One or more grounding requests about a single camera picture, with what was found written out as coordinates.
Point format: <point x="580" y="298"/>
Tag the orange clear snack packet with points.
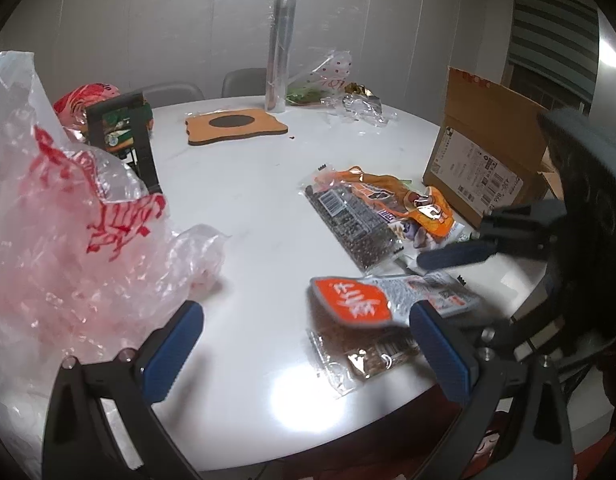
<point x="423" y="210"/>

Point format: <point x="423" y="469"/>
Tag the dotted clear bag of greens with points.
<point x="323" y="77"/>

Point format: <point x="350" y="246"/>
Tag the wooden trivet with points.
<point x="268" y="127"/>

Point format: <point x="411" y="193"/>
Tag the cardboard box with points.
<point x="488" y="130"/>

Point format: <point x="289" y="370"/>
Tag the clear packet of brown snack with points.
<point x="373" y="355"/>

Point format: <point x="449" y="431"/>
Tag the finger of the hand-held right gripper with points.
<point x="453" y="256"/>
<point x="523" y="222"/>

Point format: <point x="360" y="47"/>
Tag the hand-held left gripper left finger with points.
<point x="172" y="350"/>

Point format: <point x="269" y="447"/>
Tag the striped window blind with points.
<point x="553" y="40"/>

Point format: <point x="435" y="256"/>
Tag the crumpled clear plastic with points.
<point x="363" y="110"/>

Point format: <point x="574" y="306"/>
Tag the clear plastic wrap roll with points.
<point x="280" y="50"/>

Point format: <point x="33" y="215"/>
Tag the green snack bag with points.
<point x="117" y="130"/>

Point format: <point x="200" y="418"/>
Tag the clear packet of black seeds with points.
<point x="358" y="225"/>

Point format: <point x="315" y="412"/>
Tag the grey chair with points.
<point x="172" y="94"/>
<point x="242" y="82"/>

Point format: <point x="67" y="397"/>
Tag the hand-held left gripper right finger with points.
<point x="438" y="355"/>

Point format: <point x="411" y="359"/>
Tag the purple and white snack packet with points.
<point x="413" y="235"/>

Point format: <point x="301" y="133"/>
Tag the pink plastic bag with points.
<point x="82" y="100"/>

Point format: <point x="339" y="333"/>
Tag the black stand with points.
<point x="145" y="160"/>

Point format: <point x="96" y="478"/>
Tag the orange and grey snack packet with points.
<point x="353" y="300"/>

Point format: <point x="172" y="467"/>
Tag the gold foil wrapper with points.
<point x="358" y="90"/>

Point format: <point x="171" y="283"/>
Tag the white and red plastic bag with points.
<point x="52" y="240"/>

